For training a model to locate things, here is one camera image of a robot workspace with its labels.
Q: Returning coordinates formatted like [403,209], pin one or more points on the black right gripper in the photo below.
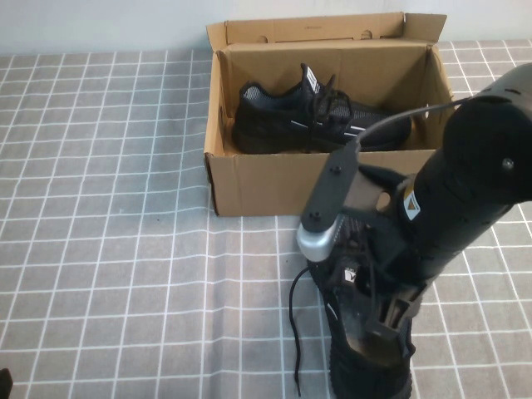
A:
[382,241]

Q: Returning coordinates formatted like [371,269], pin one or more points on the black knit sneaker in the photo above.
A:
[270,124]
[365,374]

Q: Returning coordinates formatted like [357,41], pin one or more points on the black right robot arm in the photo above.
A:
[469,166]

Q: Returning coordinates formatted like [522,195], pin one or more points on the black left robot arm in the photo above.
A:
[4,386]

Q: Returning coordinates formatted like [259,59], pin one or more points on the brown cardboard shoe box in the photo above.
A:
[266,187]

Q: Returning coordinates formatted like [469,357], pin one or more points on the black knit sneaker, tied laces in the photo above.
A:
[270,124]

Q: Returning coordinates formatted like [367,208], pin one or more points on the grey white-checked tablecloth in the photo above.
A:
[124,249]

